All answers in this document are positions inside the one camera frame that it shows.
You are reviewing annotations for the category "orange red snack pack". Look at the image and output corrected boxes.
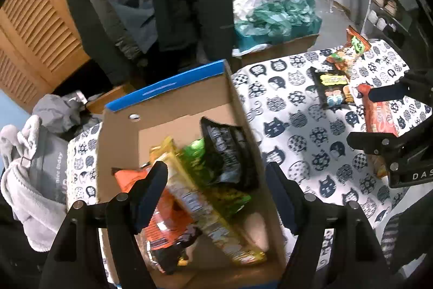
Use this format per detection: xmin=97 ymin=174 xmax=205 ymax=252
xmin=357 ymin=84 xmax=398 ymax=178

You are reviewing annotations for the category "large orange chip bag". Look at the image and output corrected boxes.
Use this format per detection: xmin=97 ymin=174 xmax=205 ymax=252
xmin=113 ymin=166 xmax=204 ymax=276

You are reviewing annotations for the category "black yellow snack pack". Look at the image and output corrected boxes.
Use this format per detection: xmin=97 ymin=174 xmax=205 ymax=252
xmin=310 ymin=67 xmax=355 ymax=109

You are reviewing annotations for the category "orange green Wangwang snack bag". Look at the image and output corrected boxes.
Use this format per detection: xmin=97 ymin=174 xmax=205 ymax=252
xmin=326 ymin=26 xmax=371 ymax=79

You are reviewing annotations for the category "yellow biscuit box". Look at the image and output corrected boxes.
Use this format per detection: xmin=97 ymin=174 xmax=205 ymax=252
xmin=150 ymin=137 xmax=266 ymax=265

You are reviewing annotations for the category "black foil snack bag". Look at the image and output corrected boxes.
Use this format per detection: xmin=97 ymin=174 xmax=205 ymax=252
xmin=200 ymin=117 xmax=258 ymax=194

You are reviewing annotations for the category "grey towel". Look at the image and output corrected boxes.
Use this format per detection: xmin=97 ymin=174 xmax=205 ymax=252
xmin=1 ymin=115 xmax=67 ymax=252

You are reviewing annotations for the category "cat pattern bedsheet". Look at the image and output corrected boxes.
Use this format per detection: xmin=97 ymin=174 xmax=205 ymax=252
xmin=65 ymin=38 xmax=433 ymax=280

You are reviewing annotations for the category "cardboard box with blue flap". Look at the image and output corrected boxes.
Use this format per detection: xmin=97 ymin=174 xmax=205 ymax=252
xmin=96 ymin=59 xmax=288 ymax=289

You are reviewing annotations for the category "shoe rack with shoes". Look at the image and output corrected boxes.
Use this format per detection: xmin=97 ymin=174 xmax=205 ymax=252
xmin=362 ymin=0 xmax=418 ymax=52

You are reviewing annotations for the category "bag of teal packets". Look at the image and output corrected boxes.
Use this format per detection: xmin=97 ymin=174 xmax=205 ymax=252
xmin=233 ymin=0 xmax=322 ymax=52

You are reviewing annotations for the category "wooden louvered door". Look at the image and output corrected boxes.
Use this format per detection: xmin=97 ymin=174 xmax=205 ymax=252
xmin=1 ymin=0 xmax=90 ymax=112

